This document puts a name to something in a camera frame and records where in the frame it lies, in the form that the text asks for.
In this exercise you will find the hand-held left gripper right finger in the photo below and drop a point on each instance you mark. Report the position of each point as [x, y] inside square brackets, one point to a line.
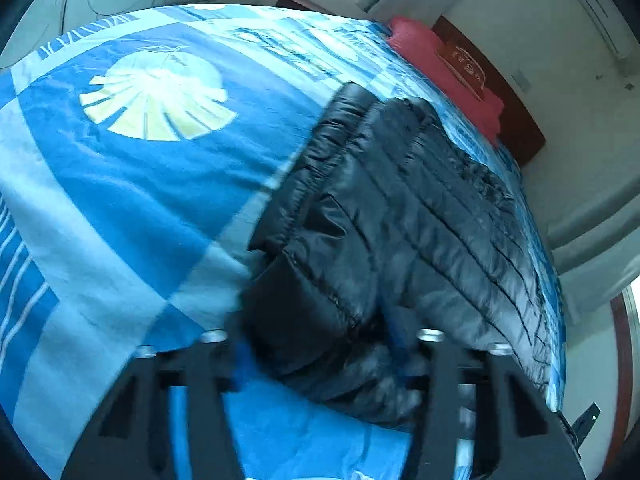
[442, 375]

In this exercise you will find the white wall socket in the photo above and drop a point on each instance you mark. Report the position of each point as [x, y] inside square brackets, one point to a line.
[521, 80]

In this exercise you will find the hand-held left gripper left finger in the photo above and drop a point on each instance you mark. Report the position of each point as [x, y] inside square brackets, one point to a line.
[210, 375]

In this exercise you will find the black puffer jacket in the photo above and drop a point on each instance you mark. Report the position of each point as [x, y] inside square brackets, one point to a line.
[400, 210]

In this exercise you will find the grey curtain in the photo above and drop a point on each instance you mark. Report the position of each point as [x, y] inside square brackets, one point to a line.
[595, 240]

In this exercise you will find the blue patterned bed sheet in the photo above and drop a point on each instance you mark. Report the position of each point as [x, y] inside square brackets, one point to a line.
[125, 185]

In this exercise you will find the red pillow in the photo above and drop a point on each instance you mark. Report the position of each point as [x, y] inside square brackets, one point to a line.
[417, 42]

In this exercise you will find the dark metal bar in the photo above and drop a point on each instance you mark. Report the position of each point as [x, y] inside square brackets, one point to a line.
[586, 420]

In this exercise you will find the white air conditioner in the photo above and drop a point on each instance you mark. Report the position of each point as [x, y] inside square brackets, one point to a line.
[600, 5]

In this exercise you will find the long wooden window sill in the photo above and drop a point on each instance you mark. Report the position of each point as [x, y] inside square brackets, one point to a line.
[622, 370]

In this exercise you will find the wooden headboard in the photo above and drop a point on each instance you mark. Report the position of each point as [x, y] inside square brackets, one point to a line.
[520, 125]

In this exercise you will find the brown printed cushion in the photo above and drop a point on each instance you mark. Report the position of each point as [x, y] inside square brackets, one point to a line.
[462, 67]

